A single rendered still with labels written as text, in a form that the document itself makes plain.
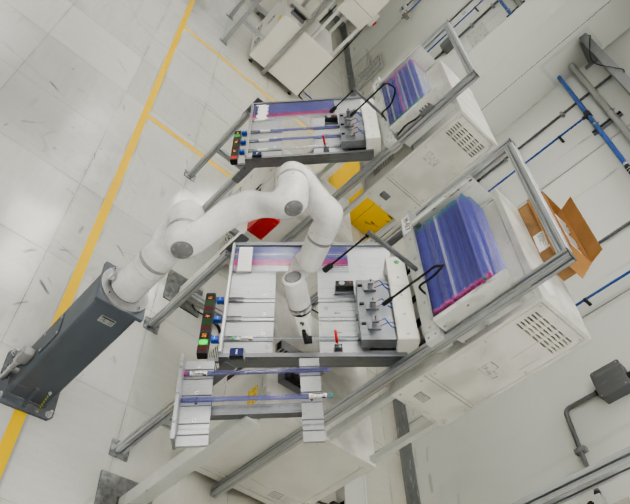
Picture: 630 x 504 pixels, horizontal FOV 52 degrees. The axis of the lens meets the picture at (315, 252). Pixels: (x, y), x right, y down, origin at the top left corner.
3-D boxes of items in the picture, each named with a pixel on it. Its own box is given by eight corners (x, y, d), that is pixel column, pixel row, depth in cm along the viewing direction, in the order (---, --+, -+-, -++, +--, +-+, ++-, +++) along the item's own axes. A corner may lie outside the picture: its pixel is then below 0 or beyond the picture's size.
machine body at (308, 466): (174, 471, 285) (265, 405, 258) (195, 353, 340) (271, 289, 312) (284, 521, 314) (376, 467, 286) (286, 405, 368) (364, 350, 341)
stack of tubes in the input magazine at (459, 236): (433, 313, 232) (493, 271, 220) (413, 229, 272) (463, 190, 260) (455, 330, 238) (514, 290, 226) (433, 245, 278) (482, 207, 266)
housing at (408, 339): (394, 364, 247) (398, 339, 238) (382, 281, 285) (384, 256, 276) (415, 364, 247) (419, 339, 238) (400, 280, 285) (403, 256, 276)
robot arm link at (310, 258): (308, 213, 225) (283, 274, 243) (307, 241, 213) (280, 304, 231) (332, 220, 227) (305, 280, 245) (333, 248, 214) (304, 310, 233)
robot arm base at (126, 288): (95, 297, 217) (125, 266, 209) (106, 259, 231) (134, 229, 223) (143, 321, 226) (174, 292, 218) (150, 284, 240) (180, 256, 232)
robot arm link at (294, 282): (288, 295, 241) (287, 312, 234) (281, 268, 233) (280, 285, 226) (310, 292, 240) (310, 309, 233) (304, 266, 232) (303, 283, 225)
